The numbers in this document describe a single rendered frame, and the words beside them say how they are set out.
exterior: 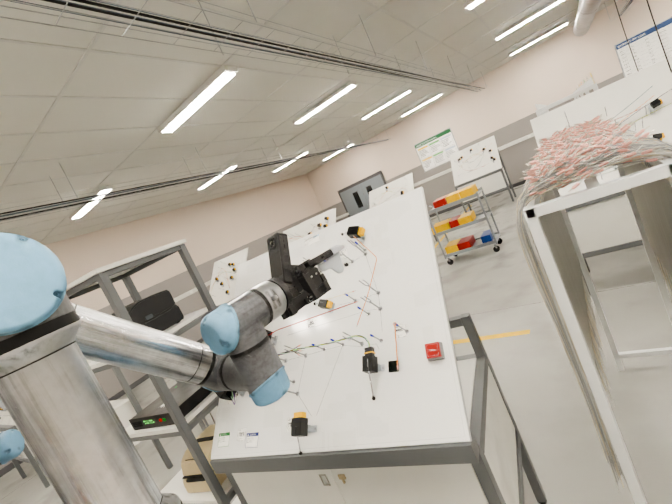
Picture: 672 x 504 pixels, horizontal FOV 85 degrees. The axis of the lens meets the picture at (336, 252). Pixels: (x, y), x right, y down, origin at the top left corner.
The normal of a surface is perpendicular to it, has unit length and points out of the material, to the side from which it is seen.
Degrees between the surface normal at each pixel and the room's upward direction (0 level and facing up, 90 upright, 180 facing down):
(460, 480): 90
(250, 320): 90
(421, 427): 46
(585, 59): 90
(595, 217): 90
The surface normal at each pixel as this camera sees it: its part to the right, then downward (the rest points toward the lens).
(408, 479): -0.39, 0.29
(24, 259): 0.65, -0.36
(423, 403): -0.57, -0.43
